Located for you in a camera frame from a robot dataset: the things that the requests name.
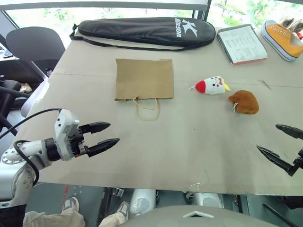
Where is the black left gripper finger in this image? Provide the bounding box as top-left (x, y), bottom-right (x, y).
top-left (85, 138), bottom-right (120, 158)
top-left (79, 122), bottom-right (111, 135)

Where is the black office chair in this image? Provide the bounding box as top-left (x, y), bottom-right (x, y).
top-left (0, 26), bottom-right (66, 119)

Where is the brown paper bag with handles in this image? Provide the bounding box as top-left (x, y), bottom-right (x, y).
top-left (114, 58), bottom-right (175, 122)

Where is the white and red plush toy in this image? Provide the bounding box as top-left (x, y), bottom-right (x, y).
top-left (188, 76), bottom-right (231, 96)

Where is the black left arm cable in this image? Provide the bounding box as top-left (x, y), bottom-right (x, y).
top-left (0, 108), bottom-right (64, 187)

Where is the person's grey sneaker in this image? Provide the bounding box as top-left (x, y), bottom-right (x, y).
top-left (115, 201), bottom-right (130, 219)
top-left (61, 196), bottom-right (80, 213)

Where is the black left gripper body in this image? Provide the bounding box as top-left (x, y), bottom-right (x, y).
top-left (69, 127), bottom-right (89, 157)

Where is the brown plush toy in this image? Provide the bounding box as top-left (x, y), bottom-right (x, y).
top-left (228, 90), bottom-right (259, 117)

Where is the black racket bag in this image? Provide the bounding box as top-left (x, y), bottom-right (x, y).
top-left (69, 17), bottom-right (216, 52)

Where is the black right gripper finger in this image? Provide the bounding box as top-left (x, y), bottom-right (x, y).
top-left (256, 145), bottom-right (299, 177)
top-left (275, 124), bottom-right (303, 141)

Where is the silver robot torso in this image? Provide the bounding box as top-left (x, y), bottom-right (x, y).
top-left (119, 205), bottom-right (287, 227)

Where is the clipboard with printed paper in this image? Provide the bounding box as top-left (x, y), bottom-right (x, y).
top-left (216, 24), bottom-right (268, 66)

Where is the person's beige trouser leg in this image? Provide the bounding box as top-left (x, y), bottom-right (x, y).
top-left (98, 212), bottom-right (126, 227)
top-left (22, 210), bottom-right (86, 227)

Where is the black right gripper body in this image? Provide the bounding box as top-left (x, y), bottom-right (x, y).
top-left (292, 146), bottom-right (303, 169)

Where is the silver robot leg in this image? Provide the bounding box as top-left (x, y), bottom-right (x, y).
top-left (129, 188), bottom-right (157, 217)
top-left (193, 192), bottom-right (224, 209)

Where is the yellow canvas sneaker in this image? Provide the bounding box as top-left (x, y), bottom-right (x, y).
top-left (261, 17), bottom-right (303, 62)

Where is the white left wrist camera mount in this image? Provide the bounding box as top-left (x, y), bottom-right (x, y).
top-left (53, 109), bottom-right (80, 161)

